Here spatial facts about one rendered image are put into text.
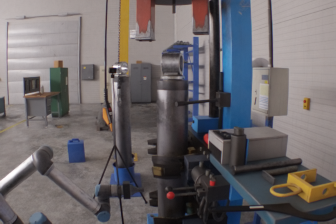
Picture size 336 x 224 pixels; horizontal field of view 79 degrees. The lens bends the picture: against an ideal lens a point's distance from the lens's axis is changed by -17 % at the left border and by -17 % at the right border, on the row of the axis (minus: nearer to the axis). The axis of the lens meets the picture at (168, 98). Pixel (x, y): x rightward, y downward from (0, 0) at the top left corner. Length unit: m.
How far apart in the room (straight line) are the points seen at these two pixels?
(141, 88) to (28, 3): 7.63
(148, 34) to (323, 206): 1.39
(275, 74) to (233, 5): 0.67
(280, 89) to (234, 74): 0.55
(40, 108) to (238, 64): 6.37
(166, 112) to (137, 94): 10.20
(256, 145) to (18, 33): 13.20
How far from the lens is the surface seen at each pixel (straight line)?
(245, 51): 1.70
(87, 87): 12.44
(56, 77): 8.69
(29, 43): 13.40
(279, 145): 1.40
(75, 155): 4.32
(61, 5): 13.26
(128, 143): 2.99
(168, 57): 1.59
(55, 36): 12.92
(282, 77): 2.08
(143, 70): 11.71
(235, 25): 1.69
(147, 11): 1.68
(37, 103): 7.39
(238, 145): 1.17
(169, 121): 1.57
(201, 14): 1.60
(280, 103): 2.08
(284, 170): 1.19
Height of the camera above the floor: 1.53
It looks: 6 degrees down
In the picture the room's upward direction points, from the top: straight up
